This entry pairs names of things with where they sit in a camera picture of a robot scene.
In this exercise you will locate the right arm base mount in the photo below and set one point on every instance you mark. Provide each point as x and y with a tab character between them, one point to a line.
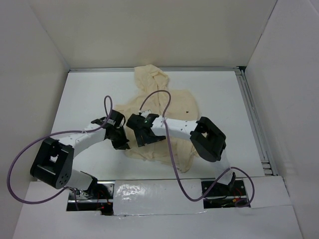
221	197

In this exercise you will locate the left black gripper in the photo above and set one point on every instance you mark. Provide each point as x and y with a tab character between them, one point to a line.
122	145

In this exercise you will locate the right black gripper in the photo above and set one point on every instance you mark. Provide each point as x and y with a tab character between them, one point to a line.
142	140

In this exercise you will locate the white front cover sheet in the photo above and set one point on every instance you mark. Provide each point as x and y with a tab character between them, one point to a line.
152	197

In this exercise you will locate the aluminium frame rail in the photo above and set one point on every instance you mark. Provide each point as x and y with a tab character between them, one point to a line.
221	94

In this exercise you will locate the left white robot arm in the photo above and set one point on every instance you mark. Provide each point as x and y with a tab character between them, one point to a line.
54	160

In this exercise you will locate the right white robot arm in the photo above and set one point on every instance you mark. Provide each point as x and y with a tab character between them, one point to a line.
208	140

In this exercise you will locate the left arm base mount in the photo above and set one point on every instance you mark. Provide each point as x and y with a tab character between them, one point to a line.
100	200

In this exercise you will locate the cream fabric jacket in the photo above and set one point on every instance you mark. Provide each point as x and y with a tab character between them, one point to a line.
183	106

